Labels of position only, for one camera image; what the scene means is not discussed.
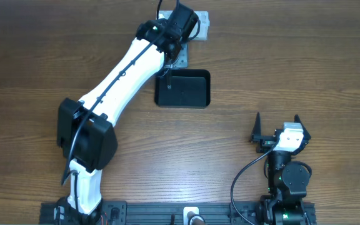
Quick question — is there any black cable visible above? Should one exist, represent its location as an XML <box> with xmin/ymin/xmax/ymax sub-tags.
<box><xmin>61</xmin><ymin>0</ymin><xmax>202</xmax><ymax>186</ymax></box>
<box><xmin>230</xmin><ymin>140</ymin><xmax>281</xmax><ymax>225</ymax></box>

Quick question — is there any mounting rail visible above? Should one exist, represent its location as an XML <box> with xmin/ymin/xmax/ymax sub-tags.
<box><xmin>39</xmin><ymin>201</ymin><xmax>318</xmax><ymax>225</ymax></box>

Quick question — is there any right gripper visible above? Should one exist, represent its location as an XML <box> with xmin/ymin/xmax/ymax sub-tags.
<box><xmin>250</xmin><ymin>112</ymin><xmax>312</xmax><ymax>154</ymax></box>

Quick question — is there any black tray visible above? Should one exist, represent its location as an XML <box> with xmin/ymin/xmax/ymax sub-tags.
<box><xmin>154</xmin><ymin>67</ymin><xmax>211</xmax><ymax>109</ymax></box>

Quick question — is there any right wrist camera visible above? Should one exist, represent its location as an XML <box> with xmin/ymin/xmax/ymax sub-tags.
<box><xmin>273</xmin><ymin>122</ymin><xmax>305</xmax><ymax>153</ymax></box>

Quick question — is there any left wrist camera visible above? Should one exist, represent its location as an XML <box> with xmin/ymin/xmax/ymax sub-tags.
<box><xmin>171</xmin><ymin>42</ymin><xmax>189</xmax><ymax>69</ymax></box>

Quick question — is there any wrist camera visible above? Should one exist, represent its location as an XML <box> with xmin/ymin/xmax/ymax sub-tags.
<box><xmin>273</xmin><ymin>122</ymin><xmax>305</xmax><ymax>153</ymax></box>
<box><xmin>171</xmin><ymin>42</ymin><xmax>189</xmax><ymax>69</ymax></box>

